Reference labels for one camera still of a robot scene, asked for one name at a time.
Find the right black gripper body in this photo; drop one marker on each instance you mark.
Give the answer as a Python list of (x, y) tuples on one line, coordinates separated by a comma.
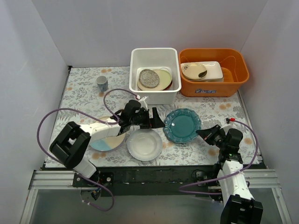
[(212, 136)]

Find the teal embossed plate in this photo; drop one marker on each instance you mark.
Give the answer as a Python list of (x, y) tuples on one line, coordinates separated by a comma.
[(181, 125)]

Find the white plastic bin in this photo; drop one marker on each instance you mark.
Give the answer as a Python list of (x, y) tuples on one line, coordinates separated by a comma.
[(155, 58)]

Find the floral table mat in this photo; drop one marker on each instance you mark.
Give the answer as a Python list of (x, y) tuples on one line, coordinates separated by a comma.
[(82, 97)]

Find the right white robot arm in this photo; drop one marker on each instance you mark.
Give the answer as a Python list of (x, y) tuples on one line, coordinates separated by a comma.
[(240, 207)]

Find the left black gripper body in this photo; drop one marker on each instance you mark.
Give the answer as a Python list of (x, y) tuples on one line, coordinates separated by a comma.
[(149, 119)]

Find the orange plastic bin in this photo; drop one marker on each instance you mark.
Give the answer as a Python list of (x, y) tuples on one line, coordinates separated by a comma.
[(232, 65)]

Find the cream plate with flower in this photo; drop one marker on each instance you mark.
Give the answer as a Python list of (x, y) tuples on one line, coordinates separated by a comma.
[(194, 71)]

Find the grey speckled small plate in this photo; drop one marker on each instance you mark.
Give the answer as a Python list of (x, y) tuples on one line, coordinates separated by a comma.
[(149, 78)]

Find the grey ceramic cup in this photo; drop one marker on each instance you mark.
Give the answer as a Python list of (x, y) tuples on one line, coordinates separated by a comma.
[(102, 83)]

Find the beige and blue plate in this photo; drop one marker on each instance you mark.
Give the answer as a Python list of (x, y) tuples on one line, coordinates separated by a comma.
[(100, 140)]

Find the white scalloped plate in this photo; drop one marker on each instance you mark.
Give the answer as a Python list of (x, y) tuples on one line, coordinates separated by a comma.
[(145, 144)]

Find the white rectangular dish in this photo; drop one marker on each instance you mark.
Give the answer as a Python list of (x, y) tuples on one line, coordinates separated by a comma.
[(214, 72)]

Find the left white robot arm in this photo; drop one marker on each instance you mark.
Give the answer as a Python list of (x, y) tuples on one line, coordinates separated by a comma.
[(70, 145)]

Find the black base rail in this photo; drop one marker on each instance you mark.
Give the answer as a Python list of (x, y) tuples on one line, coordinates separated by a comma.
[(150, 181)]

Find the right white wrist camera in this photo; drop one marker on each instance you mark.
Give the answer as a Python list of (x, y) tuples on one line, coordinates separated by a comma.
[(228, 124)]

